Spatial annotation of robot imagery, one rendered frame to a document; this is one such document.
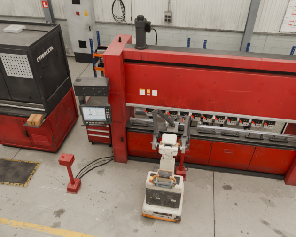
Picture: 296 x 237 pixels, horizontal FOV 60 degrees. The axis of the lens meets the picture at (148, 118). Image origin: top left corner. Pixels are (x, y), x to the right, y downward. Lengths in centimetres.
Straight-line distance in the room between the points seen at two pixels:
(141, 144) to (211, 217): 175
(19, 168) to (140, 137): 245
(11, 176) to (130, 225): 248
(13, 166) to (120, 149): 214
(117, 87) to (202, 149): 192
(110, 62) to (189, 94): 135
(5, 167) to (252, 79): 474
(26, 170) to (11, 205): 74
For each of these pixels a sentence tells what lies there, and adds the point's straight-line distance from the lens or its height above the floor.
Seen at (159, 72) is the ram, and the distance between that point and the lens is 409.
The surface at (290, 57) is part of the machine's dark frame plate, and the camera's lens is 434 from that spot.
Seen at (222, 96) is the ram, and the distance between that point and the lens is 428.
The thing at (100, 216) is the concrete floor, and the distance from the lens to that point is 461.
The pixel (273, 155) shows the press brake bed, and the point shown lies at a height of 61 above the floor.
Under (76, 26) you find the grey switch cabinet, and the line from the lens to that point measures 869.
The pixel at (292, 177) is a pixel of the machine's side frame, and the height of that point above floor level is 21.
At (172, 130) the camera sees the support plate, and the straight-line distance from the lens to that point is 446.
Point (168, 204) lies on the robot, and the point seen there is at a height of 38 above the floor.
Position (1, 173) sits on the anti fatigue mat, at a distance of 576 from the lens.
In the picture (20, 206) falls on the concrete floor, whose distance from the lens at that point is 511.
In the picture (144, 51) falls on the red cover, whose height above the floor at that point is 230.
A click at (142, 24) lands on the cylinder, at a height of 267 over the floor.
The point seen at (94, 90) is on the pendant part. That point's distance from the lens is 391.
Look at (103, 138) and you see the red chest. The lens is 543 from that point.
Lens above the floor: 389
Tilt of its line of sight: 38 degrees down
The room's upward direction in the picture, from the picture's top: straight up
